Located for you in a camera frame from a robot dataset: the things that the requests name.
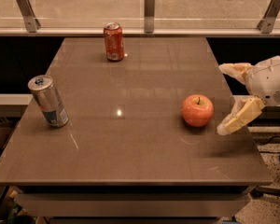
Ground silver blue energy drink can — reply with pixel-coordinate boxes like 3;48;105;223
28;75;68;128

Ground metal railing bracket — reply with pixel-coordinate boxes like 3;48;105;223
16;0;40;33
257;0;280;34
144;0;155;33

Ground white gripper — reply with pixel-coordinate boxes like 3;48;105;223
217;56;280;135

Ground right metal railing bracket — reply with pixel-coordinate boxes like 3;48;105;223
257;0;280;34

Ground red coke can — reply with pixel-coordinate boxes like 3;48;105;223
104;22;124;62

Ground left metal railing bracket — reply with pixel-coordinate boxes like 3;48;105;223
16;0;40;33

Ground grey table drawer front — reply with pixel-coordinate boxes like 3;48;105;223
15;193;249;217

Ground middle metal railing bracket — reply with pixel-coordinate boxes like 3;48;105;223
144;0;155;33

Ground red apple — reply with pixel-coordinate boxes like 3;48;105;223
181;94;214;128

